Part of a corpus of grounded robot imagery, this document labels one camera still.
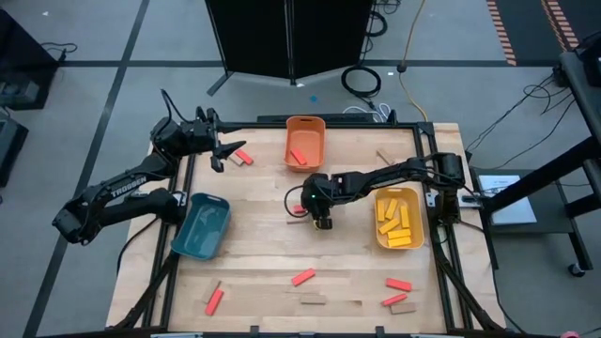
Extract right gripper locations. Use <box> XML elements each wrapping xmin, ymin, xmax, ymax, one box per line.
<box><xmin>300</xmin><ymin>173</ymin><xmax>343</xmax><ymax>231</ymax></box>

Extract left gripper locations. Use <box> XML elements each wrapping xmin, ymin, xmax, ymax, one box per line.
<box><xmin>180</xmin><ymin>107</ymin><xmax>247</xmax><ymax>174</ymax></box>

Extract long black bar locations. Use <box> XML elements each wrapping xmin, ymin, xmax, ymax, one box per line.
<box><xmin>256</xmin><ymin>114</ymin><xmax>377</xmax><ymax>124</ymax></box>

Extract orange plastic bin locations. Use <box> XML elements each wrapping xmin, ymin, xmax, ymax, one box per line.
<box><xmin>284</xmin><ymin>115</ymin><xmax>327</xmax><ymax>174</ymax></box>

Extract teal plastic bin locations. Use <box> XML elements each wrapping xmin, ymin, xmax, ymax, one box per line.
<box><xmin>170</xmin><ymin>192</ymin><xmax>232</xmax><ymax>261</ymax></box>

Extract yellow plastic bin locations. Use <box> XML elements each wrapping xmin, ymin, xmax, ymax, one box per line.
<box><xmin>374</xmin><ymin>186</ymin><xmax>425</xmax><ymax>251</ymax></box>

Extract black folding partition screen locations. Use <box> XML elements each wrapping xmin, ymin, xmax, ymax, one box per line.
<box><xmin>205</xmin><ymin>0</ymin><xmax>376</xmax><ymax>98</ymax></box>

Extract white paper sheet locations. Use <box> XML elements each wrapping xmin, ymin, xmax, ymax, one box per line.
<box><xmin>477</xmin><ymin>174</ymin><xmax>538</xmax><ymax>227</ymax></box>

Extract dark equipment box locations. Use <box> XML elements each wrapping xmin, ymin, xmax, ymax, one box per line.
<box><xmin>0</xmin><ymin>108</ymin><xmax>29</xmax><ymax>189</ymax></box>

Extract black desk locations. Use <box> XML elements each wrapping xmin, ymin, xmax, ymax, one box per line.
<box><xmin>0</xmin><ymin>8</ymin><xmax>61</xmax><ymax>113</ymax></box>

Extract black equipment cart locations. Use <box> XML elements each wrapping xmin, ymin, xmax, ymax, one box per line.
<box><xmin>469</xmin><ymin>135</ymin><xmax>601</xmax><ymax>279</ymax></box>

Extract black machine stand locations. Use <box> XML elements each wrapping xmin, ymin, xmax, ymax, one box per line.
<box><xmin>551</xmin><ymin>30</ymin><xmax>601</xmax><ymax>142</ymax></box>

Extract white cable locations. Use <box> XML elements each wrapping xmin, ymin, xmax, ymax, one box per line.
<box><xmin>342</xmin><ymin>101</ymin><xmax>392</xmax><ymax>124</ymax></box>

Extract coiled black cable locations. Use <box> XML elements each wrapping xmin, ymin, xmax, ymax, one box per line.
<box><xmin>340</xmin><ymin>64</ymin><xmax>382</xmax><ymax>100</ymax></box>

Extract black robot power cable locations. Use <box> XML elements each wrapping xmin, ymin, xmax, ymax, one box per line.
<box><xmin>116</xmin><ymin>216</ymin><xmax>161</xmax><ymax>278</ymax></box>
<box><xmin>490</xmin><ymin>267</ymin><xmax>525</xmax><ymax>334</ymax></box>

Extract long yellow hanging cable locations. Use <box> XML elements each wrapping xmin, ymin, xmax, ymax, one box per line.
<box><xmin>396</xmin><ymin>0</ymin><xmax>429</xmax><ymax>122</ymax></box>

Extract black cable with plug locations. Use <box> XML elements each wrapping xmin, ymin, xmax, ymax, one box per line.
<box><xmin>39</xmin><ymin>41</ymin><xmax>79</xmax><ymax>65</ymax></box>

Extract thin black floor cables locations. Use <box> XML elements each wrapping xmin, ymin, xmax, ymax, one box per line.
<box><xmin>464</xmin><ymin>72</ymin><xmax>578</xmax><ymax>159</ymax></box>

